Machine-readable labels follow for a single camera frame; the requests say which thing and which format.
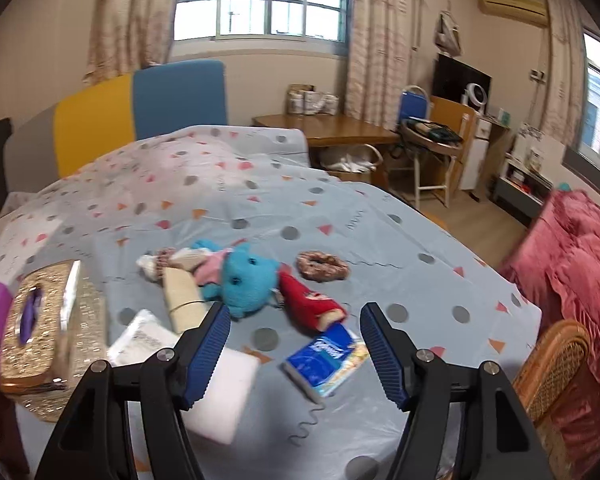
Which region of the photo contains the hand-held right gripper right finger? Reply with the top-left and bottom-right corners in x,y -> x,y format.
359,301 -> 556,480

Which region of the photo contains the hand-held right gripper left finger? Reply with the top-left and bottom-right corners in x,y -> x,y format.
34,302 -> 232,480

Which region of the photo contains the blue white packet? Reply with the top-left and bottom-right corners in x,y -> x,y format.
284,324 -> 371,399

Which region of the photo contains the beige towel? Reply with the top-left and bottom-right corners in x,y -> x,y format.
161,266 -> 216,333

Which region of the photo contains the white tissue pack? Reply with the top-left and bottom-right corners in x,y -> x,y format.
106,309 -> 181,368

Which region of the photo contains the blue plush toy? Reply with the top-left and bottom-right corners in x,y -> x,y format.
190,239 -> 283,318

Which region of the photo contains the red plush toy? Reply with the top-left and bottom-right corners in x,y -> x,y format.
279,270 -> 348,333

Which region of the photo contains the white cloth roll with scrunchie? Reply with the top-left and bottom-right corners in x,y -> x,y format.
136,247 -> 182,282

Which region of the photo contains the brown doughnut scrunchie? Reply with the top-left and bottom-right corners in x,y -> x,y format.
296,251 -> 349,282

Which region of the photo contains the wicker chair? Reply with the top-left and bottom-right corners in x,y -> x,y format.
512,320 -> 595,480

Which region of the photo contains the ornate gold tissue box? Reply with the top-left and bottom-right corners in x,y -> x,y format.
0,259 -> 110,423

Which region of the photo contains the pink blanket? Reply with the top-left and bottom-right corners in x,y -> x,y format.
500,190 -> 600,461

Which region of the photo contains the grey low shelf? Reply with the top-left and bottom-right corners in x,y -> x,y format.
492,157 -> 553,221

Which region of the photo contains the round stool with clutter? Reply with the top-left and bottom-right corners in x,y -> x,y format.
399,117 -> 465,208

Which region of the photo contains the wooden desk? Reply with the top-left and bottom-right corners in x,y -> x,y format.
252,112 -> 402,150

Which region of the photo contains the blue chair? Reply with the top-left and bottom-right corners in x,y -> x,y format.
397,85 -> 432,131

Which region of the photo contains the grey yellow blue headboard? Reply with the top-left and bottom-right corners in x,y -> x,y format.
2,59 -> 229,181

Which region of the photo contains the desk organiser box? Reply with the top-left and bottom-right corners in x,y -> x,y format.
286,84 -> 341,117

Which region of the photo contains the white fan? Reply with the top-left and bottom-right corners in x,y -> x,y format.
461,83 -> 490,117

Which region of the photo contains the black television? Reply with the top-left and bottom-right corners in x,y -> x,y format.
432,54 -> 493,113

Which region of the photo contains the patterned beige curtain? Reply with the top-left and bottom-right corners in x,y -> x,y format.
342,0 -> 421,131
540,0 -> 588,136
87,0 -> 186,85

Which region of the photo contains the hanging grey bag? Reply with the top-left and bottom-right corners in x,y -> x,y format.
434,10 -> 463,57

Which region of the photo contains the barred window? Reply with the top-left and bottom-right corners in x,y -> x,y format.
172,0 -> 356,43

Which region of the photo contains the air conditioner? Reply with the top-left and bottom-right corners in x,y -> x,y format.
477,0 -> 550,28

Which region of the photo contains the black headboard post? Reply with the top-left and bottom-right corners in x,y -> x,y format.
0,117 -> 13,211

